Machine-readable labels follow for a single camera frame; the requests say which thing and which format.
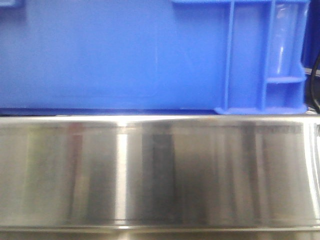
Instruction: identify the large blue plastic bin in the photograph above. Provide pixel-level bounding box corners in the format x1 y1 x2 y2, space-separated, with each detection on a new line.
0 0 310 116

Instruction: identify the stainless steel shelf rail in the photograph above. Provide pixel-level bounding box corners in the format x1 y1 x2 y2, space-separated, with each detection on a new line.
0 114 320 240

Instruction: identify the black cable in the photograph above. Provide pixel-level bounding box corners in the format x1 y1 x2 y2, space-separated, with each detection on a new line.
305 48 320 113

